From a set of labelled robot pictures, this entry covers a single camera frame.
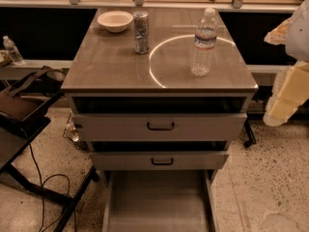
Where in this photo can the grey drawer cabinet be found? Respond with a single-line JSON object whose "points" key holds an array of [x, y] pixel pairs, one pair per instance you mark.
{"points": [[108, 77]]}

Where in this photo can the top grey drawer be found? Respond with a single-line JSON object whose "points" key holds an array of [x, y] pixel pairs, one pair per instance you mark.
{"points": [[154, 127]]}

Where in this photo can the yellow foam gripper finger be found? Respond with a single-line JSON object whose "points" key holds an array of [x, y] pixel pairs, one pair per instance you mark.
{"points": [[278, 35], [290, 90]]}

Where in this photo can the white paper bowl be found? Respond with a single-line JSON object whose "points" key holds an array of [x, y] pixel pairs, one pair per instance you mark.
{"points": [[115, 21]]}

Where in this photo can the black side table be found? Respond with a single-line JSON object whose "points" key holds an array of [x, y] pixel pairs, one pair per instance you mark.
{"points": [[12, 146]]}

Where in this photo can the silver metal can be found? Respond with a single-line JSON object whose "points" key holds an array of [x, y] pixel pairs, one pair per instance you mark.
{"points": [[141, 31]]}

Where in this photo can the small background water bottle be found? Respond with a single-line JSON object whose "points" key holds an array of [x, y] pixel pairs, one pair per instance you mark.
{"points": [[13, 50]]}

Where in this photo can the clear plastic water bottle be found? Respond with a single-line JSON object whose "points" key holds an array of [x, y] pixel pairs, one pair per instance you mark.
{"points": [[204, 43]]}

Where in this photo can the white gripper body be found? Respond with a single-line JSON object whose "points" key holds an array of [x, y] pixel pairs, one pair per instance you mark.
{"points": [[298, 38]]}

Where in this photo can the middle grey drawer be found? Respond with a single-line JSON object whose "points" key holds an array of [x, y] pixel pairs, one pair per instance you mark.
{"points": [[191, 160]]}

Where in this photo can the open bottom grey drawer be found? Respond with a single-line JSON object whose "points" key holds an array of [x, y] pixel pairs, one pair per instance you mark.
{"points": [[159, 201]]}

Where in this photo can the brown shoulder bag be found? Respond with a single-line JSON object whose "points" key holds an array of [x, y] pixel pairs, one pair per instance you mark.
{"points": [[18, 112]]}

